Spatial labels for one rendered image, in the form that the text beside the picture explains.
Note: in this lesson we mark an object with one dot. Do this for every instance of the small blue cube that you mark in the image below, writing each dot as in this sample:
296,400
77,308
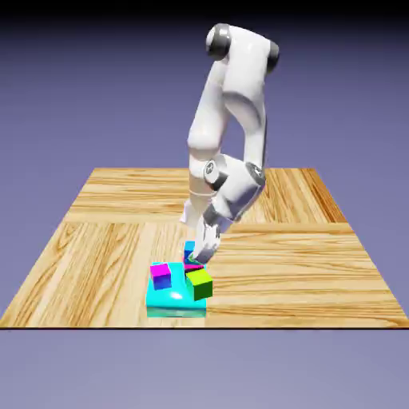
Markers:
189,248

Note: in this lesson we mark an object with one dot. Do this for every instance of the large cyan box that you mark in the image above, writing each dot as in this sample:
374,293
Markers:
172,300

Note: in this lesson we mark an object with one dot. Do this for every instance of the small green cube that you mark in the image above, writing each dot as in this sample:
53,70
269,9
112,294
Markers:
199,283

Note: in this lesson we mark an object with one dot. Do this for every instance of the small magenta cube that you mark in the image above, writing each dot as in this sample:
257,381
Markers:
160,276

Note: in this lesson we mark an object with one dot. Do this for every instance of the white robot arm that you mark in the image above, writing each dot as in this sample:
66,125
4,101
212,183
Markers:
246,96

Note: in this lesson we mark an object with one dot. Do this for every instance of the small pink cube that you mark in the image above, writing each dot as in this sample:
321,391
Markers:
191,266

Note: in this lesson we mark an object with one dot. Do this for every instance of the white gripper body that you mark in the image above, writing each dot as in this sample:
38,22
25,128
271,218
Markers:
206,239

